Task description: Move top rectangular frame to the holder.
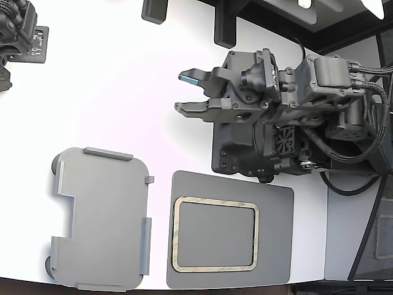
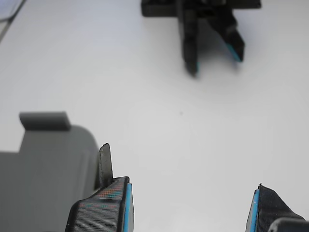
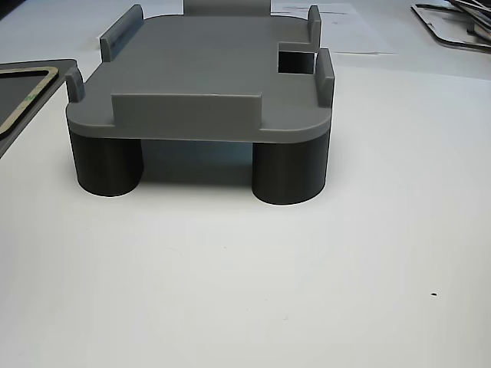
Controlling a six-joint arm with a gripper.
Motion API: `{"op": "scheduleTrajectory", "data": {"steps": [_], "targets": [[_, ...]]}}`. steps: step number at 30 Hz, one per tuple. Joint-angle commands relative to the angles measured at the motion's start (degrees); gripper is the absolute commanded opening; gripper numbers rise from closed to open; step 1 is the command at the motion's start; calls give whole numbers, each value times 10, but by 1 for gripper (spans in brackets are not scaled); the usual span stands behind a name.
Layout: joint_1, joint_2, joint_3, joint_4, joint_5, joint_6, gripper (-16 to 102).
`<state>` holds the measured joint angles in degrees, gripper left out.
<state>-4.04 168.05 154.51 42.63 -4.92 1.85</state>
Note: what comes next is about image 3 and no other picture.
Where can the tan rectangular adhesive frame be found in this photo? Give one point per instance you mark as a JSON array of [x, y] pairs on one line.
[[28, 99]]

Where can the grey holder with black legs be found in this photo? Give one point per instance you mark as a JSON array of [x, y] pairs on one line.
[[192, 57]]

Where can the white paper sheet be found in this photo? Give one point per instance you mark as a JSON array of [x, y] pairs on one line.
[[345, 30]]

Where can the stack of spare frames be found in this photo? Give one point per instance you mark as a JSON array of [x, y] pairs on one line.
[[479, 23]]

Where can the dark-edged spare frame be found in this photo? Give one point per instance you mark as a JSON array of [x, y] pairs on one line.
[[441, 36]]

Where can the grey textured base plate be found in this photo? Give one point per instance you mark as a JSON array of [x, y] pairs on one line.
[[15, 90]]

